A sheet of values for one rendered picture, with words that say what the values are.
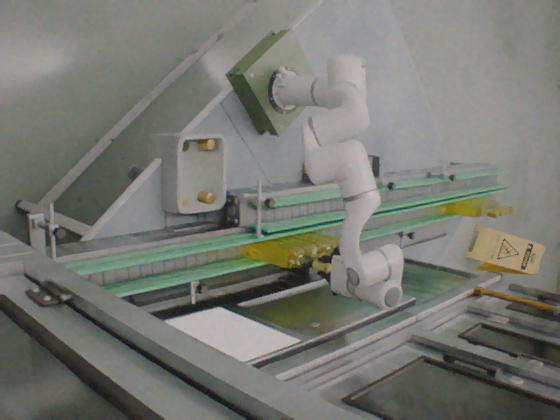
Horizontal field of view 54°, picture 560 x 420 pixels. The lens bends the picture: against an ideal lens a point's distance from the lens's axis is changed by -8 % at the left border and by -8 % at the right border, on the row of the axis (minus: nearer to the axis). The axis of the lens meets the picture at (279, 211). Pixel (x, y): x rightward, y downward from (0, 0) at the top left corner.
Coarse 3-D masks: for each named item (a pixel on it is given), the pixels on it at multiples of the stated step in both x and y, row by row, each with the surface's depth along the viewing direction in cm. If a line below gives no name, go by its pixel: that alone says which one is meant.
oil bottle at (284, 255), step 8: (264, 240) 176; (272, 240) 177; (248, 248) 178; (256, 248) 176; (264, 248) 173; (272, 248) 171; (280, 248) 169; (288, 248) 168; (296, 248) 168; (256, 256) 176; (264, 256) 174; (272, 256) 171; (280, 256) 169; (288, 256) 166; (296, 256) 166; (280, 264) 169; (288, 264) 167; (296, 264) 166
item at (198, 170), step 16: (192, 144) 174; (224, 144) 174; (192, 160) 175; (208, 160) 179; (224, 160) 174; (192, 176) 176; (208, 176) 179; (224, 176) 175; (192, 192) 177; (208, 192) 180; (224, 192) 176; (192, 208) 170; (208, 208) 173
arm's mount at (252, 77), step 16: (272, 32) 190; (288, 32) 184; (256, 48) 186; (272, 48) 181; (288, 48) 185; (240, 64) 182; (256, 64) 177; (272, 64) 182; (288, 64) 187; (304, 64) 192; (240, 80) 179; (256, 80) 179; (272, 80) 183; (240, 96) 185; (256, 96) 180; (272, 96) 184; (256, 112) 187; (272, 112) 185; (288, 112) 190; (272, 128) 188
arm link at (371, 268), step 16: (368, 192) 132; (352, 208) 133; (368, 208) 132; (352, 224) 132; (352, 240) 131; (352, 256) 131; (368, 256) 133; (384, 256) 134; (352, 272) 132; (368, 272) 131; (384, 272) 133
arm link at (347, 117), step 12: (336, 84) 148; (324, 96) 150; (336, 96) 144; (348, 96) 139; (360, 96) 140; (336, 108) 141; (348, 108) 138; (360, 108) 138; (312, 120) 142; (324, 120) 140; (336, 120) 139; (348, 120) 138; (360, 120) 138; (324, 132) 140; (336, 132) 140; (348, 132) 139; (360, 132) 140; (324, 144) 142
